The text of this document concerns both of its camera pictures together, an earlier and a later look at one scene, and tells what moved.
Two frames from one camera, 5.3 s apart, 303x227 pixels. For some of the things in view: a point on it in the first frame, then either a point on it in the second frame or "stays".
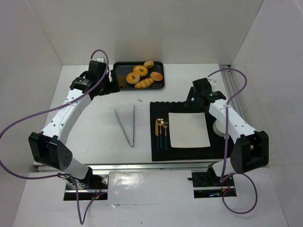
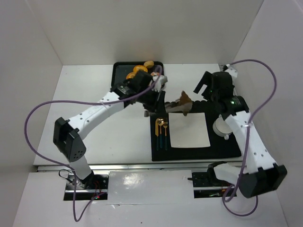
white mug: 219,129 stays
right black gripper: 191,98 -> 208,84
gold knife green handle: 157,132 stays
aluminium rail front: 186,167 stays
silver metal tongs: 125,115 -> 185,107
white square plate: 188,129 stays
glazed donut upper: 142,70 stays
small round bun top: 149,64 stays
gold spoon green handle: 160,122 stays
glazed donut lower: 132,78 stays
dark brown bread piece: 121,81 -> 184,100
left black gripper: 112,80 -> 155,101
